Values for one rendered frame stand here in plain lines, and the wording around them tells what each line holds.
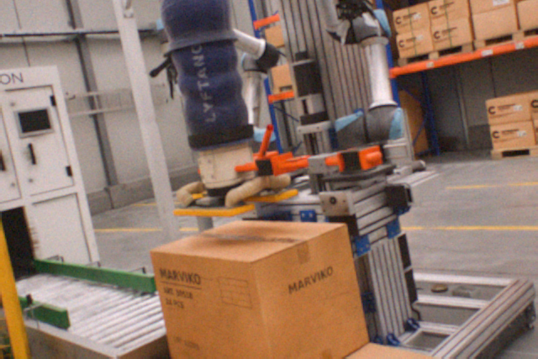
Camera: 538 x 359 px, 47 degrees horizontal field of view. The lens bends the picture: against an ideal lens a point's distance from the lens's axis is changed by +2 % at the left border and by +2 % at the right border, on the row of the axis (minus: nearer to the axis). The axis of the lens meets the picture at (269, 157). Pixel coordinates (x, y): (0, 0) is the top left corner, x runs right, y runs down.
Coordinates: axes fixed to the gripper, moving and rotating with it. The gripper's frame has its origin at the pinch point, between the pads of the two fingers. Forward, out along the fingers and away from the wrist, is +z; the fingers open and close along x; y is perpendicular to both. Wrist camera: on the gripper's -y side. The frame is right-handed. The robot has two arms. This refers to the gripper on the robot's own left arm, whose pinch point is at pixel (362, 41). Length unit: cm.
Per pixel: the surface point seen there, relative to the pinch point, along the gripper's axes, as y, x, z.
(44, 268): -2, -282, 93
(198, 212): 57, -36, 45
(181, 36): 54, -30, -11
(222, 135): 50, -25, 22
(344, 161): 53, 23, 34
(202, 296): 63, -35, 71
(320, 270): 42, -2, 68
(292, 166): 50, 2, 34
